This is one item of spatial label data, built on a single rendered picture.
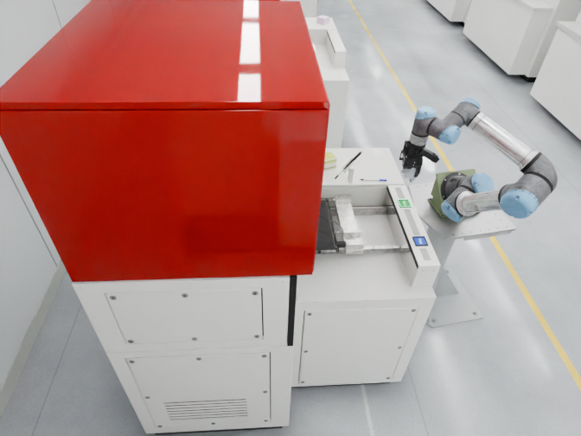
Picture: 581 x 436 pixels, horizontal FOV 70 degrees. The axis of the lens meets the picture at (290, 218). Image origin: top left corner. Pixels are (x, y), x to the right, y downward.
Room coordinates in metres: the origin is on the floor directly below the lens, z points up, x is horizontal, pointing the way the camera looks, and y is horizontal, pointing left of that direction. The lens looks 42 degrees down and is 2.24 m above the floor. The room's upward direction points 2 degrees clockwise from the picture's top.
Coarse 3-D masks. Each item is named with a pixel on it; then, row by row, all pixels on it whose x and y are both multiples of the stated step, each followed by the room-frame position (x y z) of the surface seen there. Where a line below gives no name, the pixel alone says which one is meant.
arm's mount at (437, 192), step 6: (438, 174) 1.78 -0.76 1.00; (444, 174) 1.79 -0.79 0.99; (450, 174) 1.79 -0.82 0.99; (456, 174) 1.80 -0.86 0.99; (462, 174) 1.80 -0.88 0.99; (468, 174) 1.81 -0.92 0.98; (438, 180) 1.76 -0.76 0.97; (444, 180) 1.76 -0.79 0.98; (438, 186) 1.74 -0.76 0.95; (432, 192) 1.77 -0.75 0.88; (438, 192) 1.72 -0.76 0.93; (432, 198) 1.76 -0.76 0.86; (438, 198) 1.71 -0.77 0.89; (444, 198) 1.69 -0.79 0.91; (432, 204) 1.74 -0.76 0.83; (438, 204) 1.70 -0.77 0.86; (438, 210) 1.68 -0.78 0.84; (444, 216) 1.64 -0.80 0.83
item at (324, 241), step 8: (320, 208) 1.58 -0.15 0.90; (320, 216) 1.53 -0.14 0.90; (328, 216) 1.53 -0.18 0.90; (320, 224) 1.47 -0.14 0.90; (328, 224) 1.47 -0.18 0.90; (320, 232) 1.42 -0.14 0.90; (328, 232) 1.42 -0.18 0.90; (320, 240) 1.36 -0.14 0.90; (328, 240) 1.36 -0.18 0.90; (320, 248) 1.31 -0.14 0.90; (328, 248) 1.31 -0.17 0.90
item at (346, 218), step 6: (336, 204) 1.65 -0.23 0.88; (342, 204) 1.65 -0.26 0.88; (348, 204) 1.65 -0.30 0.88; (336, 210) 1.61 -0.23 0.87; (342, 210) 1.60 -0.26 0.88; (348, 210) 1.60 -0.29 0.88; (342, 216) 1.55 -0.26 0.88; (348, 216) 1.56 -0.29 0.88; (342, 222) 1.51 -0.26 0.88; (348, 222) 1.51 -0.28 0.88; (354, 222) 1.51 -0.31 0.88; (342, 234) 1.43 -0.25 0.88; (342, 240) 1.41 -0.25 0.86; (348, 252) 1.32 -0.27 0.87; (354, 252) 1.33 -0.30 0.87; (360, 252) 1.33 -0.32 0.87
